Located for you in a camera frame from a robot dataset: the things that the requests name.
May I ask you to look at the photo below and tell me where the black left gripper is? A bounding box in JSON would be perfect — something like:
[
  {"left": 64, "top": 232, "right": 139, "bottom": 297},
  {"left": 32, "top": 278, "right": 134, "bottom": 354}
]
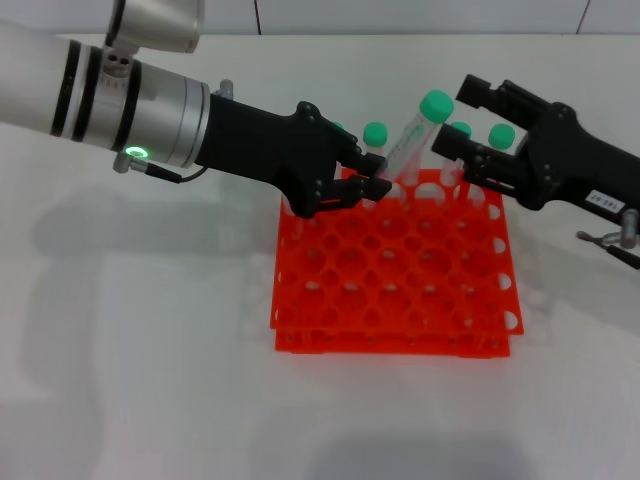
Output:
[{"left": 194, "top": 92, "right": 393, "bottom": 221}]

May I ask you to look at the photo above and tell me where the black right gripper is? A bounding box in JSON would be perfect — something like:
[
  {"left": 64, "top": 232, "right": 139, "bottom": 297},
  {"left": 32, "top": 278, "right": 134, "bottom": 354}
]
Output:
[{"left": 430, "top": 73, "right": 640, "bottom": 226}]

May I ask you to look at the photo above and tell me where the orange test tube rack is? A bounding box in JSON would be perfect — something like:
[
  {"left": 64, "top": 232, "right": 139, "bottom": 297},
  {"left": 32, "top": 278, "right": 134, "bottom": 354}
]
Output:
[{"left": 269, "top": 167, "right": 526, "bottom": 359}]

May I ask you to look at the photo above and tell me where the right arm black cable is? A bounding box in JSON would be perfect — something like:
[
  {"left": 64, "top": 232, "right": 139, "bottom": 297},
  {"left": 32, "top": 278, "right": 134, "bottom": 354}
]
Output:
[{"left": 575, "top": 208, "right": 640, "bottom": 272}]

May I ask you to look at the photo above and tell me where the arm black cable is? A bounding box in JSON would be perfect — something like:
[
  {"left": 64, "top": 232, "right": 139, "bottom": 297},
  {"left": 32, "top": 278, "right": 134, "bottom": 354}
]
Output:
[
  {"left": 112, "top": 145, "right": 209, "bottom": 183},
  {"left": 575, "top": 208, "right": 640, "bottom": 272}
]

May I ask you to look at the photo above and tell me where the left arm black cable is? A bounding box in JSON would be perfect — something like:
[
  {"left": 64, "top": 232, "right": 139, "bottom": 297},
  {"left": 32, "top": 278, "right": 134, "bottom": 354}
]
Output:
[{"left": 112, "top": 145, "right": 209, "bottom": 183}]

